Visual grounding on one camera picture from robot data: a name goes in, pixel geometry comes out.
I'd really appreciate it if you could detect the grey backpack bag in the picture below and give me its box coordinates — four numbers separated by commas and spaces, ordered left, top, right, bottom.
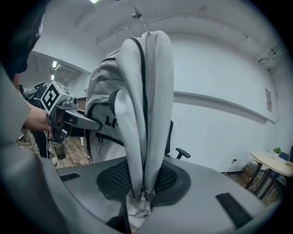
84, 31, 174, 229

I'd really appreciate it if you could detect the round beige table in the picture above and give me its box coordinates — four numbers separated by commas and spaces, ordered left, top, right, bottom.
245, 150, 293, 201

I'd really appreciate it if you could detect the black office chair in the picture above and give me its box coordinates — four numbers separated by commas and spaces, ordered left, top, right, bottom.
163, 120, 191, 160

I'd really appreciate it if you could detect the person's left forearm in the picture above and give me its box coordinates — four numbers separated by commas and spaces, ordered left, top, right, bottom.
0, 65, 53, 135

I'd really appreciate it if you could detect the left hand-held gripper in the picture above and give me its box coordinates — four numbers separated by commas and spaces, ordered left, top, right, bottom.
40, 80, 103, 144

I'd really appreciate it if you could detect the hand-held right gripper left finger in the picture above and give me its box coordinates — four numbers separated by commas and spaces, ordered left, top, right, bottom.
55, 156, 134, 234

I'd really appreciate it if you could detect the white wall trunking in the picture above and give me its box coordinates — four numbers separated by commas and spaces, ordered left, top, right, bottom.
173, 90, 277, 125

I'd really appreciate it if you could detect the person's left hand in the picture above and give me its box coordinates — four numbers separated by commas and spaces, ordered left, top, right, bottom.
55, 111, 66, 126

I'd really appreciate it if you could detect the white floor cable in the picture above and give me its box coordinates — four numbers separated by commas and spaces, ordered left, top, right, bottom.
63, 148, 89, 159

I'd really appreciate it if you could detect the black mesh waste bin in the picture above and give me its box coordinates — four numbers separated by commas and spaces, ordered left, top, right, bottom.
54, 143, 66, 160

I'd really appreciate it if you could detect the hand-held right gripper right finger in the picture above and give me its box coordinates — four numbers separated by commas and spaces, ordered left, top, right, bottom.
137, 156, 277, 234

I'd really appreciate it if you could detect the brown wooden desk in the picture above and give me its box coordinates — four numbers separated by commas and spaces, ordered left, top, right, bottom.
77, 96, 88, 115

